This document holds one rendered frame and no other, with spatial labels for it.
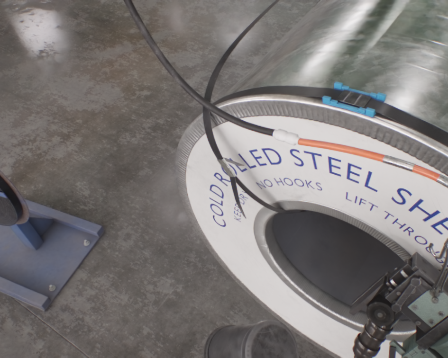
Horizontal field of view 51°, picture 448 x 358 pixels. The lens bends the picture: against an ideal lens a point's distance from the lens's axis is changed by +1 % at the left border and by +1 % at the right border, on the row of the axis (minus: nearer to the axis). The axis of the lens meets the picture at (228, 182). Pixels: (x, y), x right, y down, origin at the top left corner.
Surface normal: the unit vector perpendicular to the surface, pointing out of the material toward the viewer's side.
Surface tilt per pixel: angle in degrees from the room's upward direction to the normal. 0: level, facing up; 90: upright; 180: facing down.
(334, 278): 13
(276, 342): 41
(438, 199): 90
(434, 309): 58
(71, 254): 0
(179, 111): 0
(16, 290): 0
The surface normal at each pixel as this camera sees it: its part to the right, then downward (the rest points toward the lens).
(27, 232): 0.90, 0.25
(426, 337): -0.38, 0.26
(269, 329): 0.49, -0.31
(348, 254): 0.07, -0.55
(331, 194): -0.57, 0.66
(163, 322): -0.11, -0.66
